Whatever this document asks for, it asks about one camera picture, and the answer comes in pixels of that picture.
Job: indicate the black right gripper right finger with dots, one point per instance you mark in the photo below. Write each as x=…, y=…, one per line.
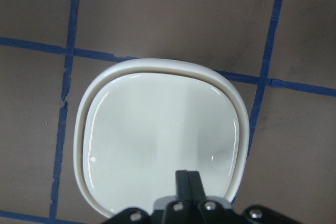
x=206, y=209

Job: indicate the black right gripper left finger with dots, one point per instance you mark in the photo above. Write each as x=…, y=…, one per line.
x=172, y=209

